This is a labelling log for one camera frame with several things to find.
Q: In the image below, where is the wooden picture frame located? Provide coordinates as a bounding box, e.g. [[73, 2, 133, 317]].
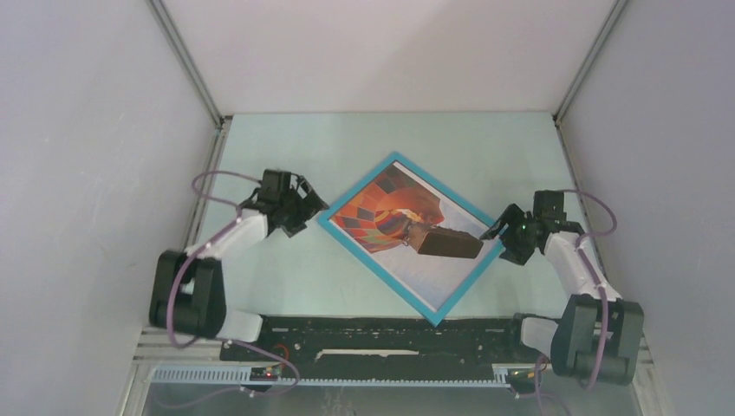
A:
[[315, 151, 508, 328]]

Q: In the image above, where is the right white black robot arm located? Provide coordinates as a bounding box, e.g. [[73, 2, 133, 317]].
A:
[[482, 190, 644, 387]]

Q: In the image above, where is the aluminium rail frame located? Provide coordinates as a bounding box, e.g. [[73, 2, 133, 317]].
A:
[[130, 326, 656, 387]]

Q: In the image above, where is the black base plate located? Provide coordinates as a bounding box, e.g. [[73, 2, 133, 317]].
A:
[[254, 316, 539, 382]]

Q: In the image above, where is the hot air balloon photo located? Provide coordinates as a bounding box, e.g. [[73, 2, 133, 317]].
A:
[[328, 162, 496, 314]]

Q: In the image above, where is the small circuit board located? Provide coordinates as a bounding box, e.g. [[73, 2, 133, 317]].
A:
[[506, 369, 543, 399], [249, 366, 282, 382]]

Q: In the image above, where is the left small circuit board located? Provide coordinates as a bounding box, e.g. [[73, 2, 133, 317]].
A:
[[249, 366, 282, 382]]

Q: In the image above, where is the right small circuit board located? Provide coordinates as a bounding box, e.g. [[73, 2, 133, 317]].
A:
[[506, 369, 543, 399]]

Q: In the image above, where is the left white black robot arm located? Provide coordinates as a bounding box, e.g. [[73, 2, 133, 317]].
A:
[[148, 169, 328, 361]]

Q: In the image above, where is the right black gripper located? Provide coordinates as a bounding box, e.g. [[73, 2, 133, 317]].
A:
[[479, 204, 537, 267]]

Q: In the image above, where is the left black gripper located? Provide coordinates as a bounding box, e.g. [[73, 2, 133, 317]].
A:
[[280, 178, 329, 239]]

